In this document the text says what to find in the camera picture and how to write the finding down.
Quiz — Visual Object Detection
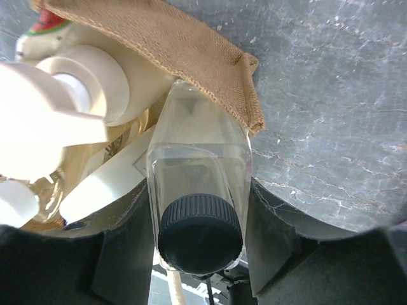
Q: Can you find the beige pump lotion bottle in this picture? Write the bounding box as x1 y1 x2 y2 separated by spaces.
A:
0 44 150 182

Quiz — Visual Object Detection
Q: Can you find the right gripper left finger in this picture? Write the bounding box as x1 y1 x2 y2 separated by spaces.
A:
1 183 154 304

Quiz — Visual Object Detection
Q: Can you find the amber liquid bottle white cap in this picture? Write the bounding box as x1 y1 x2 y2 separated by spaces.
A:
0 180 39 227

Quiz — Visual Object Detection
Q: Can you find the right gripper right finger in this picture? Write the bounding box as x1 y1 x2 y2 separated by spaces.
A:
246 180 406 304

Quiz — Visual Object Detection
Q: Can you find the white bottle grey cap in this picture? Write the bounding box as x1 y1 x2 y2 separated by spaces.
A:
60 126 155 224

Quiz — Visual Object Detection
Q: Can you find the burlap watermelon canvas bag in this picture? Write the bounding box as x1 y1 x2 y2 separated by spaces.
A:
15 1 265 135

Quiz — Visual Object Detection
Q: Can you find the clear square bottle black cap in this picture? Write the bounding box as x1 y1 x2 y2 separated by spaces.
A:
146 80 252 276

